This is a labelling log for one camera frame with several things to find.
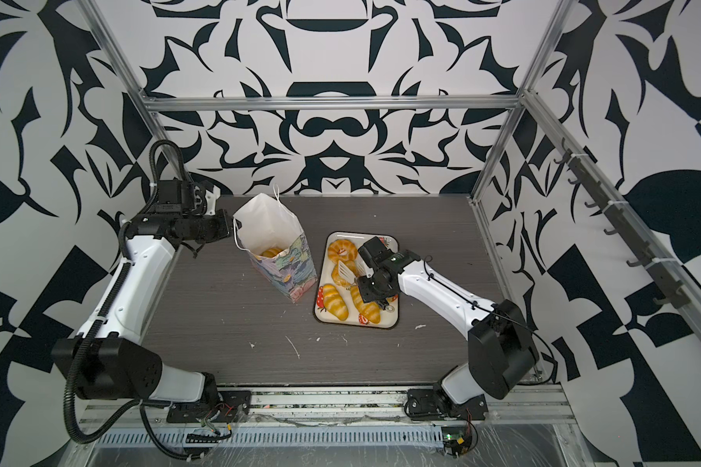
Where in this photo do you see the round bread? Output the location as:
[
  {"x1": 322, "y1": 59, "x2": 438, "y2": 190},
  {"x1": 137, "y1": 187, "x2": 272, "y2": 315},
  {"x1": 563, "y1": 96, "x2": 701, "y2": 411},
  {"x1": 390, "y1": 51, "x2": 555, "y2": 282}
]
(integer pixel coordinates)
[{"x1": 331, "y1": 261, "x2": 360, "y2": 288}]

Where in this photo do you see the ring-shaped bread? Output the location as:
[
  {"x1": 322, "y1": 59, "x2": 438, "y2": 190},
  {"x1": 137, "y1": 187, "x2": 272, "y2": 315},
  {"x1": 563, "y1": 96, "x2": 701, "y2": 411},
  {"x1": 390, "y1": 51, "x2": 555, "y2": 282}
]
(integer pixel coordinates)
[{"x1": 327, "y1": 239, "x2": 358, "y2": 264}]

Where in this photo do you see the white floral paper bag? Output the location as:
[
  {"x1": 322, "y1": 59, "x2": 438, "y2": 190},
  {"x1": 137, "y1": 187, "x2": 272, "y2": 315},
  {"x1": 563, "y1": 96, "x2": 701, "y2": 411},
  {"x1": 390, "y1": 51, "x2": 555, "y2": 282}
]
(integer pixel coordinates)
[{"x1": 233, "y1": 193, "x2": 317, "y2": 303}]

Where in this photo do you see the small croissant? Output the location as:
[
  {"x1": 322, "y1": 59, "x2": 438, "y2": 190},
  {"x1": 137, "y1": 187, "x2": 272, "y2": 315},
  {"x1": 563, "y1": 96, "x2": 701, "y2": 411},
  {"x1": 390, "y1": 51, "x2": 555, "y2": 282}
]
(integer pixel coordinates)
[{"x1": 260, "y1": 247, "x2": 284, "y2": 258}]

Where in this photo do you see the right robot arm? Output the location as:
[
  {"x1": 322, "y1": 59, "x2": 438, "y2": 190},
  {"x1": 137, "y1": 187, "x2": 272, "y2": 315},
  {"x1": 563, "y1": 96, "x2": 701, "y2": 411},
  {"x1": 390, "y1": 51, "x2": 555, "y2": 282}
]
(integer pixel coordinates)
[{"x1": 358, "y1": 237, "x2": 539, "y2": 406}]

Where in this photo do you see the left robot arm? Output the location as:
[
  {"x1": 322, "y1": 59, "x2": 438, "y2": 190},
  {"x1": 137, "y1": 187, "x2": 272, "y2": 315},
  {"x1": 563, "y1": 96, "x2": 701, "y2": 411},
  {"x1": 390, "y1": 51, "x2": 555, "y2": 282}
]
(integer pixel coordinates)
[{"x1": 52, "y1": 179, "x2": 233, "y2": 407}]

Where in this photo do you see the white strawberry tray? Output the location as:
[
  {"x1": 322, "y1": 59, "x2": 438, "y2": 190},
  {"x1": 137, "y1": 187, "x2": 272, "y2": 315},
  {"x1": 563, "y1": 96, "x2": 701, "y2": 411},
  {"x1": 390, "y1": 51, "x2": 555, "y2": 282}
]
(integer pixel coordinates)
[{"x1": 314, "y1": 232, "x2": 400, "y2": 330}]

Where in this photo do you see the small circuit board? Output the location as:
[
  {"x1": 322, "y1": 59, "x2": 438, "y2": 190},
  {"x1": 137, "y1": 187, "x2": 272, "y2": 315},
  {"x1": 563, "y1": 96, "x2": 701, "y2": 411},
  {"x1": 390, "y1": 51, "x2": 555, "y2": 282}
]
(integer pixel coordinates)
[{"x1": 442, "y1": 425, "x2": 479, "y2": 458}]

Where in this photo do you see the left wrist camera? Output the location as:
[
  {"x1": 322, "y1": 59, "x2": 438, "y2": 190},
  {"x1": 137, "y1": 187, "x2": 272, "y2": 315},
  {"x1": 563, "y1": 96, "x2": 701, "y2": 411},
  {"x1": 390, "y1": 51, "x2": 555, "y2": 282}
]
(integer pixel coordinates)
[{"x1": 194, "y1": 183, "x2": 221, "y2": 216}]

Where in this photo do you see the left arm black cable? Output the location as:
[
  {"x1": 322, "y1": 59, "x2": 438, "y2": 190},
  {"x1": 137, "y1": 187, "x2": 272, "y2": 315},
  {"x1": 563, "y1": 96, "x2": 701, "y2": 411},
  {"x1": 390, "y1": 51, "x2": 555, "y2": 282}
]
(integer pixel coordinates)
[{"x1": 62, "y1": 139, "x2": 235, "y2": 462}]

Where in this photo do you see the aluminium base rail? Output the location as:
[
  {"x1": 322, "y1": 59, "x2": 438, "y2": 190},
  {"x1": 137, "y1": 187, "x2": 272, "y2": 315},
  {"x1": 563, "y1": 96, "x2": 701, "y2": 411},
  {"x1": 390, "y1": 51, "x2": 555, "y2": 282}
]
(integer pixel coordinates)
[{"x1": 75, "y1": 384, "x2": 574, "y2": 427}]

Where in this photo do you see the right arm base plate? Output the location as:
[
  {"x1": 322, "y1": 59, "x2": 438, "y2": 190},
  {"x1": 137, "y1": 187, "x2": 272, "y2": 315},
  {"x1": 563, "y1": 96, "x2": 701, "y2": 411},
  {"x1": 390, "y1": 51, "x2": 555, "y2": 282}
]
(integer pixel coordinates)
[{"x1": 403, "y1": 388, "x2": 489, "y2": 421}]

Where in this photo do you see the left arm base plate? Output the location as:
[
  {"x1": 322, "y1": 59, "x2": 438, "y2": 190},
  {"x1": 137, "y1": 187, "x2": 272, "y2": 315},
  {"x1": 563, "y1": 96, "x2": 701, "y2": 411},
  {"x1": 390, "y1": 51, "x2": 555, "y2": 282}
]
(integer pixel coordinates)
[{"x1": 167, "y1": 390, "x2": 252, "y2": 424}]

